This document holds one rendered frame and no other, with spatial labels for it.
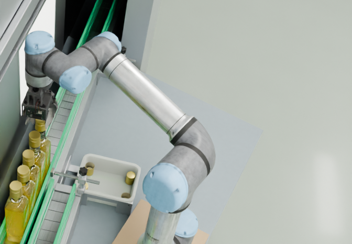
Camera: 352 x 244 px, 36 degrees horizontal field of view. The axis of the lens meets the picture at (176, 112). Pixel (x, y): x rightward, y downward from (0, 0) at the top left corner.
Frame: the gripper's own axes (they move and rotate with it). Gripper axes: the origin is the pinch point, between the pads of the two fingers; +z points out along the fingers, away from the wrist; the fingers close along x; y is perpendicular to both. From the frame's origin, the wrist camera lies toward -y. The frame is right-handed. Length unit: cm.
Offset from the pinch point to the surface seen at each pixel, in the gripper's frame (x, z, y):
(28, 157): 0.1, 2.4, 12.8
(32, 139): -0.4, 0.3, 7.5
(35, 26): -11.6, -8.3, -32.6
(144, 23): 22, 18, -82
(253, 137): 80, 44, -52
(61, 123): 0.5, 30.7, -25.8
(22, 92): -11.9, 10.1, -18.9
